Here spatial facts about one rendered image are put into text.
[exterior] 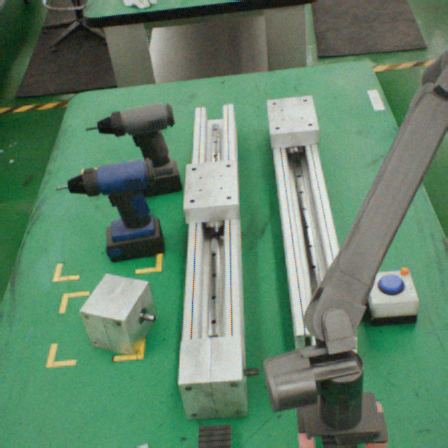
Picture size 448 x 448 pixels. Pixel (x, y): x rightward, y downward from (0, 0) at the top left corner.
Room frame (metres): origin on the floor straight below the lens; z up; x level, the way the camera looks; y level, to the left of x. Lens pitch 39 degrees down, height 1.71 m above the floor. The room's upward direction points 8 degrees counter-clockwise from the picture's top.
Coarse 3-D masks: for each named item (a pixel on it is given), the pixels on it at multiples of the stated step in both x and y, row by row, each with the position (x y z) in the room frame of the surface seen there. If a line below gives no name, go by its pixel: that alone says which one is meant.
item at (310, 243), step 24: (288, 168) 1.22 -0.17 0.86; (312, 168) 1.21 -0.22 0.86; (288, 192) 1.13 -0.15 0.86; (312, 192) 1.15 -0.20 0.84; (288, 216) 1.05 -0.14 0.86; (312, 216) 1.09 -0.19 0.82; (288, 240) 0.98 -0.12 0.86; (312, 240) 1.00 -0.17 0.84; (336, 240) 0.96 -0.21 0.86; (288, 264) 0.91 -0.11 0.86; (312, 264) 0.93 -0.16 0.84; (312, 288) 0.87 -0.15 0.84; (312, 336) 0.74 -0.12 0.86
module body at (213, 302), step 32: (224, 128) 1.43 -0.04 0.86; (192, 160) 1.31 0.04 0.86; (224, 160) 1.29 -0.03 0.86; (192, 224) 1.07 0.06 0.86; (224, 224) 1.11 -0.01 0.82; (192, 256) 0.97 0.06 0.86; (224, 256) 1.00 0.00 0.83; (192, 288) 0.88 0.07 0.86; (224, 288) 0.91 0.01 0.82; (192, 320) 0.81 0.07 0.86; (224, 320) 0.83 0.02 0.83
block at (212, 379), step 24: (240, 336) 0.75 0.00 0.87; (192, 360) 0.71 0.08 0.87; (216, 360) 0.70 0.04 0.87; (240, 360) 0.69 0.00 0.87; (192, 384) 0.66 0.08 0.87; (216, 384) 0.66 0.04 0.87; (240, 384) 0.66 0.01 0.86; (192, 408) 0.67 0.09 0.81; (216, 408) 0.66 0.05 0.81; (240, 408) 0.66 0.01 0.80
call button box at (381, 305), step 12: (408, 276) 0.86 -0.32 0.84; (408, 288) 0.83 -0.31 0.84; (372, 300) 0.82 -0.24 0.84; (384, 300) 0.81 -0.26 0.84; (396, 300) 0.81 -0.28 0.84; (408, 300) 0.80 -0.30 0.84; (372, 312) 0.81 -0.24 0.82; (384, 312) 0.80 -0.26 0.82; (396, 312) 0.80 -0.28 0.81; (408, 312) 0.80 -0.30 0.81; (372, 324) 0.81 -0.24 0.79; (384, 324) 0.80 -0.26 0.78; (396, 324) 0.80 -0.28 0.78
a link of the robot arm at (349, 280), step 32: (416, 96) 0.81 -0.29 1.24; (416, 128) 0.76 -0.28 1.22; (384, 160) 0.75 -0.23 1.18; (416, 160) 0.73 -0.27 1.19; (384, 192) 0.70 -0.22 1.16; (352, 224) 0.70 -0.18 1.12; (384, 224) 0.67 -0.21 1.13; (352, 256) 0.64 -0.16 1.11; (384, 256) 0.65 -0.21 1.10; (320, 288) 0.65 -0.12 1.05; (352, 288) 0.61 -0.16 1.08; (320, 320) 0.58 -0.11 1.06; (352, 320) 0.58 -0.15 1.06
